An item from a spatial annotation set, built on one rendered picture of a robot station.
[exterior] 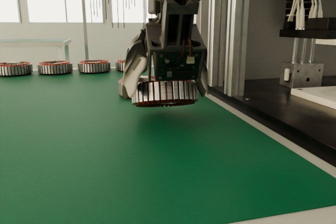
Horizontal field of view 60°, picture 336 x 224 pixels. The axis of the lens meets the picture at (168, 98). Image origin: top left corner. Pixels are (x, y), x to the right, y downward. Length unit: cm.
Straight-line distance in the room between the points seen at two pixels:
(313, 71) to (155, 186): 51
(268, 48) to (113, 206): 63
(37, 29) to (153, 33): 657
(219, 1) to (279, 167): 42
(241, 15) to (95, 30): 631
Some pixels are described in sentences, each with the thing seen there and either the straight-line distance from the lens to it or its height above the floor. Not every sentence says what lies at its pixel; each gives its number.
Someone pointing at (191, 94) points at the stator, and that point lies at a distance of 46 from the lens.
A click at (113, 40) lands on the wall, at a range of 685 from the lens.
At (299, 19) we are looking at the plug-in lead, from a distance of 70.
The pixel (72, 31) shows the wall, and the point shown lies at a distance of 685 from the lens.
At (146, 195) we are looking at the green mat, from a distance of 29.
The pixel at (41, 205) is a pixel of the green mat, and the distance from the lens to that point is 30.
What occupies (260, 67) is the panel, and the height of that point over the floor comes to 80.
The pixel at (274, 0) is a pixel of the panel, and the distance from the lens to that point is 81.
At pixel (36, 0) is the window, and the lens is 694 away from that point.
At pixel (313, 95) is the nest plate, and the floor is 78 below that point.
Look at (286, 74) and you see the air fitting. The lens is 70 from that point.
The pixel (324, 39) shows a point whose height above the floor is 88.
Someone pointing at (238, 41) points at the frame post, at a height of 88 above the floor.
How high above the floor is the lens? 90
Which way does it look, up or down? 14 degrees down
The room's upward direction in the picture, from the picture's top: straight up
